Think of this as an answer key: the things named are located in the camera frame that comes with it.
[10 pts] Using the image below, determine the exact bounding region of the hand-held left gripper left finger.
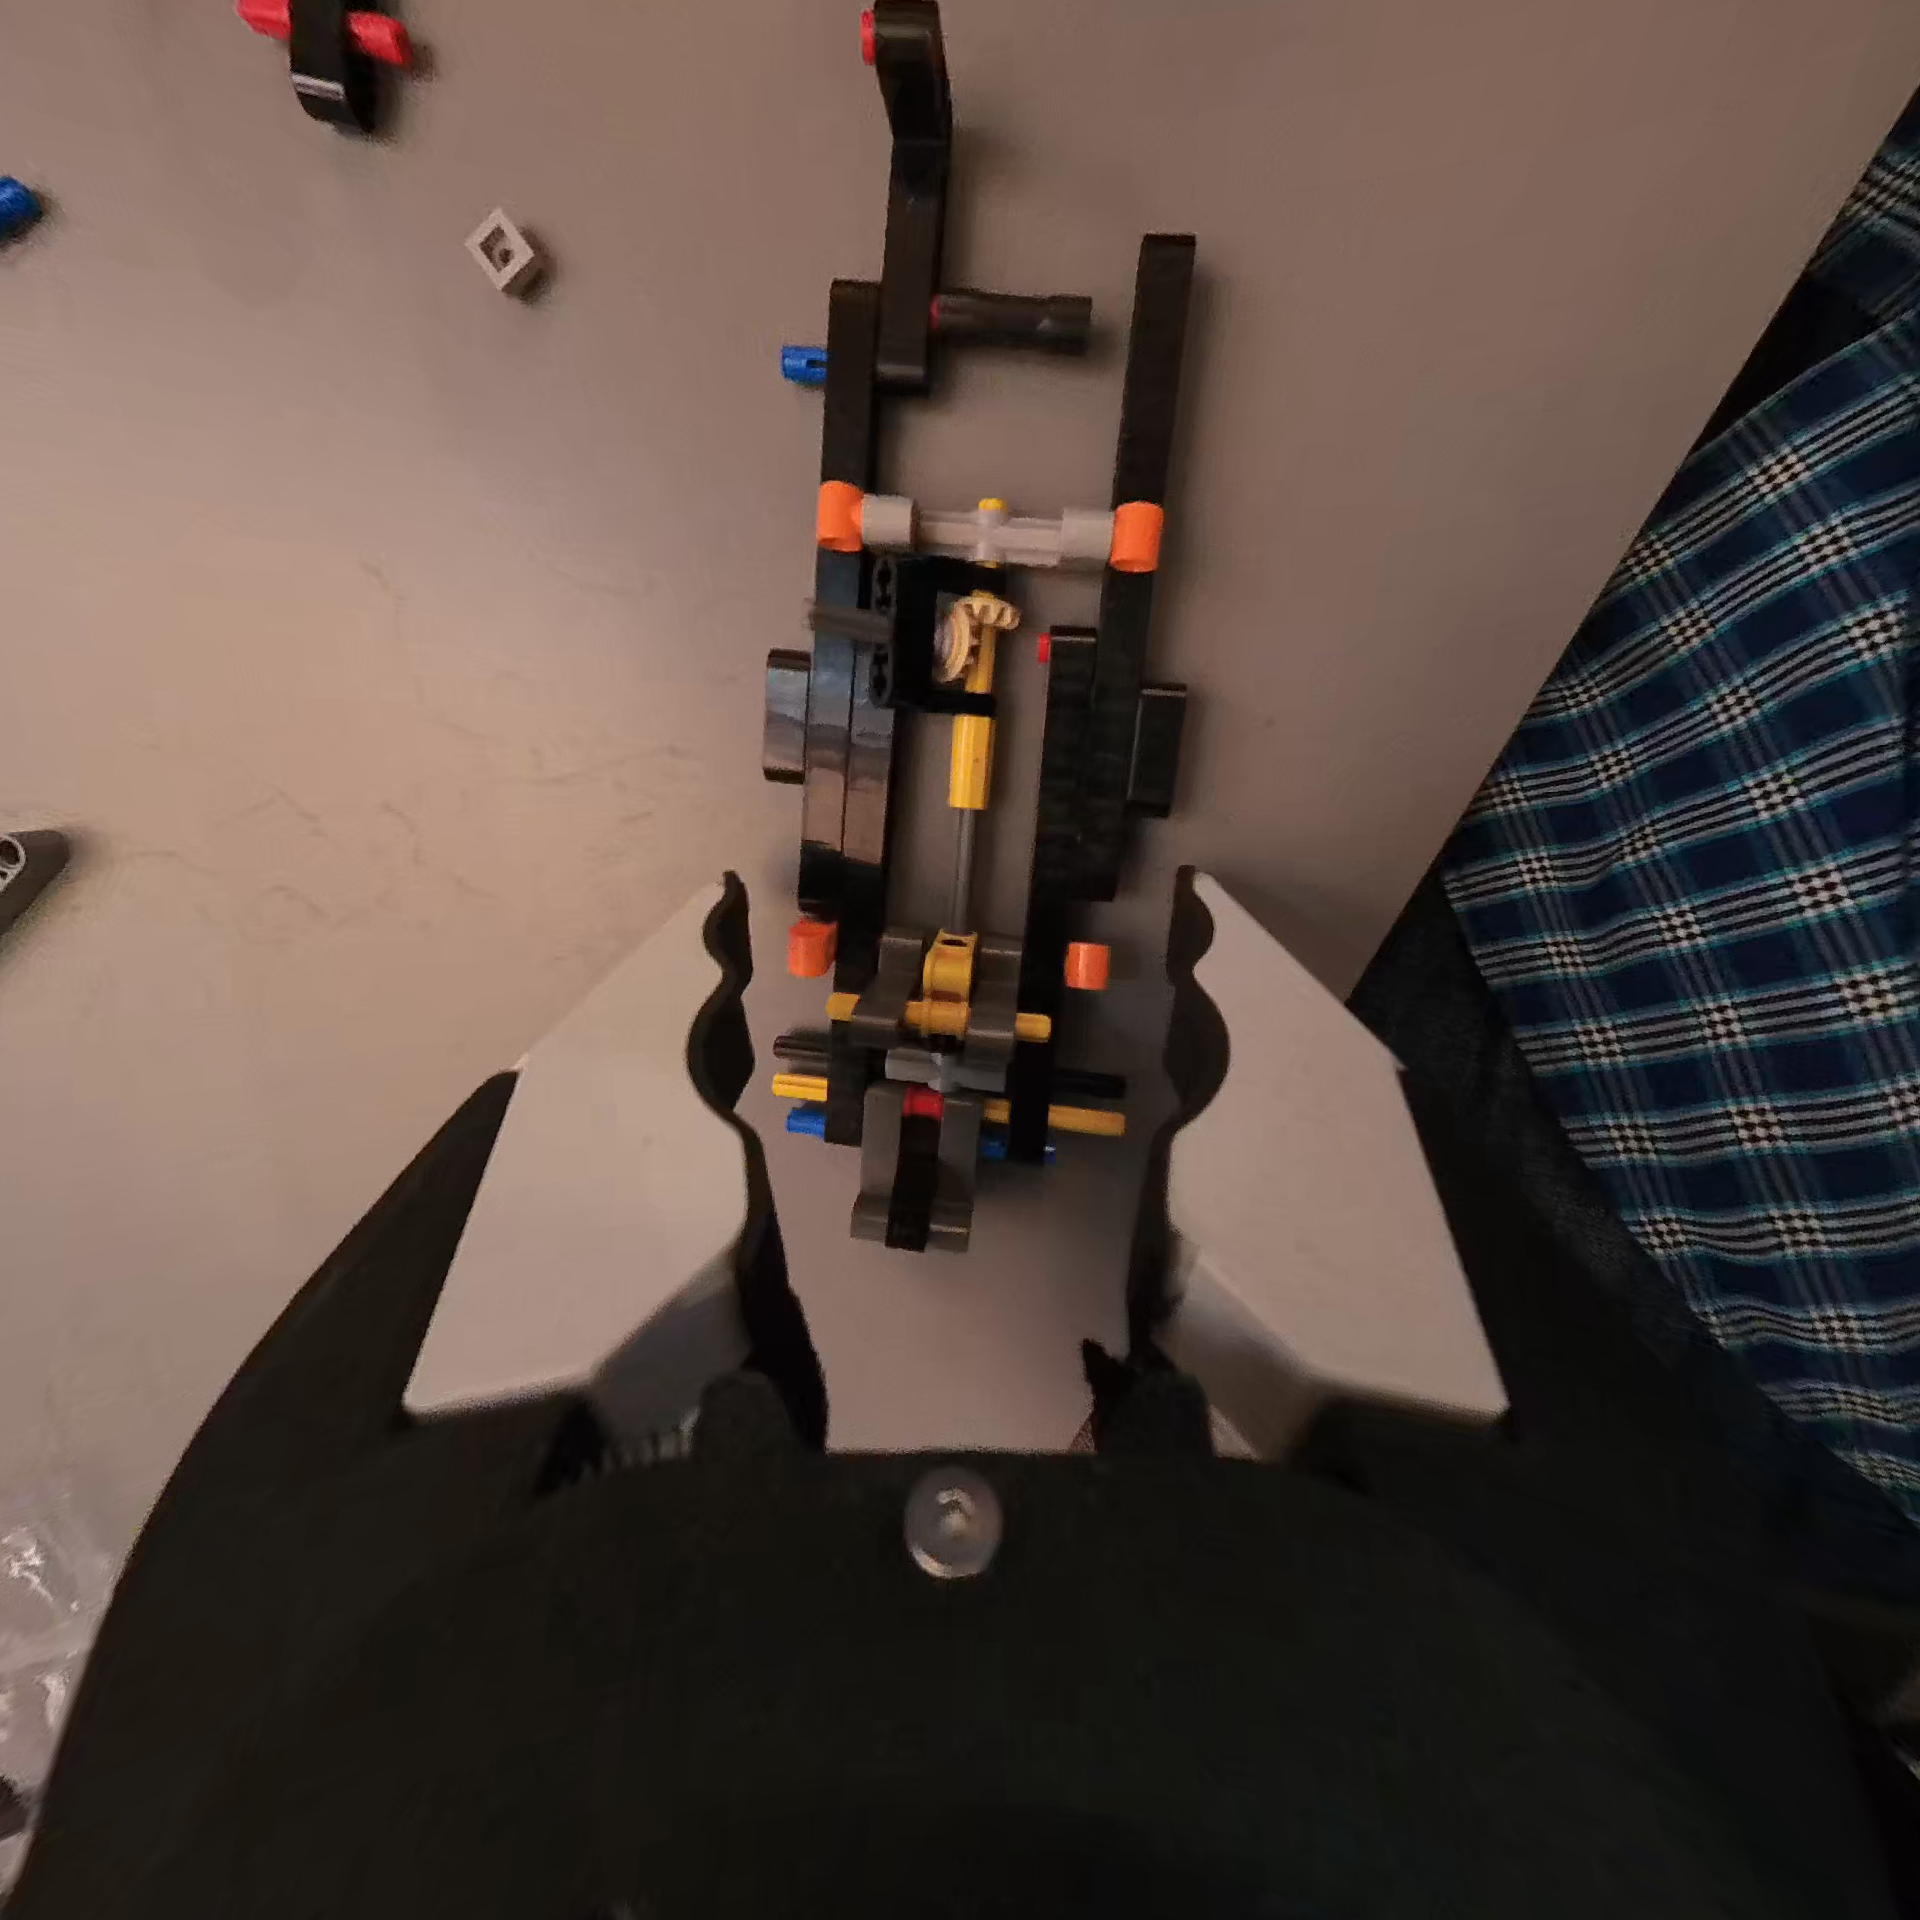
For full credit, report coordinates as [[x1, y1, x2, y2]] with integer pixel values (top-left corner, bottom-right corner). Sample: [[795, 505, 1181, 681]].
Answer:
[[399, 867, 830, 1452]]

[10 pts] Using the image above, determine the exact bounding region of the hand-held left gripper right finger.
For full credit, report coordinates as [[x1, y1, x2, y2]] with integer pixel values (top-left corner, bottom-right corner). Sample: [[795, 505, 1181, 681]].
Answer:
[[1079, 865, 1508, 1458]]

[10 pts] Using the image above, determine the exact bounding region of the black lego car chassis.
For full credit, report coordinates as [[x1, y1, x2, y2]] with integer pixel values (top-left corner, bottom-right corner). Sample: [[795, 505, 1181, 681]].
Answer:
[[762, 0, 1198, 1255]]

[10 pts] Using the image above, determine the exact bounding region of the grey lego beam with holes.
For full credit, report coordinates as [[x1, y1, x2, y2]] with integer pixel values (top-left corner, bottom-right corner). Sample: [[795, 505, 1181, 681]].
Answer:
[[0, 830, 73, 943]]

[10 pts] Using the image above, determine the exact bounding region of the small white square lego piece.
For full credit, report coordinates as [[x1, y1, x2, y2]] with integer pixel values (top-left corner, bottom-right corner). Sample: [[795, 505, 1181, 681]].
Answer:
[[463, 206, 547, 297]]

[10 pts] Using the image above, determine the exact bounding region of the black bent lego liftarm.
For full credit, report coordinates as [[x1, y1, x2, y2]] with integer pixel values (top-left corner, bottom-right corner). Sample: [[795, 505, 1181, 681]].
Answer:
[[237, 0, 414, 136]]

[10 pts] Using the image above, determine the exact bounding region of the person's plaid shirt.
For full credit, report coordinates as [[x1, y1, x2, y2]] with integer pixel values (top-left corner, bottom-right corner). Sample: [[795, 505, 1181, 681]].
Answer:
[[1445, 92, 1920, 1486]]

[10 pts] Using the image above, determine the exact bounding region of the clear plastic bag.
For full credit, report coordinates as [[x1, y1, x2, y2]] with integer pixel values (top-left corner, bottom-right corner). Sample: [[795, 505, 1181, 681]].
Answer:
[[0, 1469, 123, 1853]]

